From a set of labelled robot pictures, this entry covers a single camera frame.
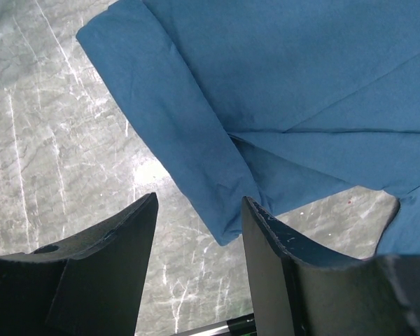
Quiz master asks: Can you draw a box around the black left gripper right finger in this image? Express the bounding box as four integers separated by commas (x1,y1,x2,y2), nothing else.
241,197,420,335

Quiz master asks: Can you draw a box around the blue t shirt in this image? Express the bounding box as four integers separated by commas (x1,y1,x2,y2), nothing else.
76,1,420,255

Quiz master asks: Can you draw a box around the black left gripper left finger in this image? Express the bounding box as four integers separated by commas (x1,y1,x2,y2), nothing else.
0,193,158,335

